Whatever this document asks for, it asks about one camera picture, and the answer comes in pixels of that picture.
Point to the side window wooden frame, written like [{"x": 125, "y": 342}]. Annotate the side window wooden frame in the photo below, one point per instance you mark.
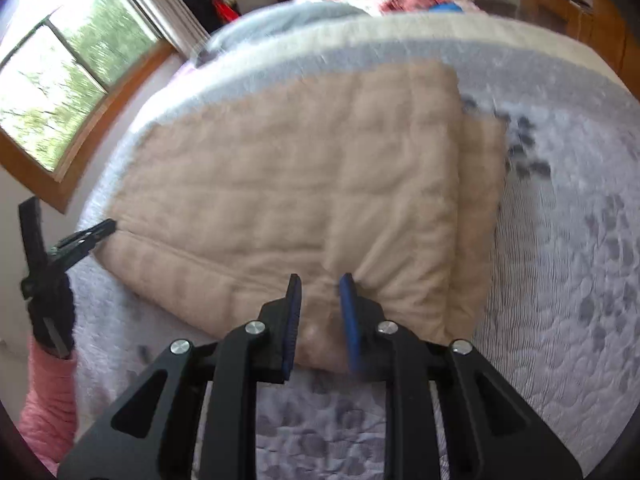
[{"x": 68, "y": 69}]

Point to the red patterned cloth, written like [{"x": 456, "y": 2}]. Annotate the red patterned cloth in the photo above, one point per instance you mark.
[{"x": 389, "y": 6}]

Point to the beige quilted down jacket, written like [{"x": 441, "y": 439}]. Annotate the beige quilted down jacket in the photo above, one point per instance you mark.
[{"x": 381, "y": 174}]

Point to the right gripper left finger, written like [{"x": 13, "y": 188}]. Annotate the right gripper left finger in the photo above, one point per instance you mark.
[{"x": 192, "y": 412}]

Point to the left forearm pink sleeve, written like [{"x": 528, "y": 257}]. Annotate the left forearm pink sleeve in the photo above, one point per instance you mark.
[{"x": 48, "y": 421}]

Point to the grey pillow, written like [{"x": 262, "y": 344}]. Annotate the grey pillow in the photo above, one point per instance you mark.
[{"x": 269, "y": 22}]

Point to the left hand black glove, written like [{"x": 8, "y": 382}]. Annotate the left hand black glove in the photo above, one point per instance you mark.
[{"x": 52, "y": 314}]

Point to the wooden wardrobe cabinet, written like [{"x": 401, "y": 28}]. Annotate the wooden wardrobe cabinet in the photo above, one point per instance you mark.
[{"x": 601, "y": 27}]

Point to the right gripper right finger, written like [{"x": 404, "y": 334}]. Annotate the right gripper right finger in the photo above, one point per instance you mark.
[{"x": 449, "y": 412}]

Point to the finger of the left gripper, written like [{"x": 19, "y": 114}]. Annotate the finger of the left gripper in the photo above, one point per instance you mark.
[{"x": 72, "y": 249}]

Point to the blue cloth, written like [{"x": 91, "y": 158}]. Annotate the blue cloth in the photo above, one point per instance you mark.
[{"x": 446, "y": 7}]

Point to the striped beige curtain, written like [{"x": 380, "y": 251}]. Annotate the striped beige curtain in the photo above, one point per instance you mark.
[{"x": 176, "y": 23}]

